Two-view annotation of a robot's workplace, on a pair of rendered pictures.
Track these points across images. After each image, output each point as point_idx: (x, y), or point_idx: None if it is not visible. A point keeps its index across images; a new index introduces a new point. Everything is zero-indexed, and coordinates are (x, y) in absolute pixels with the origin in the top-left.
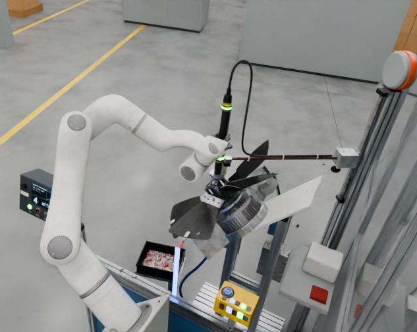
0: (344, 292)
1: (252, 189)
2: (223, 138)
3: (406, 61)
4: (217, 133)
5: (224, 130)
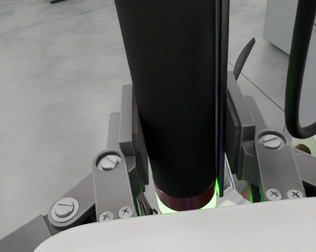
0: None
1: (239, 186)
2: (207, 142)
3: None
4: (132, 125)
5: (201, 64)
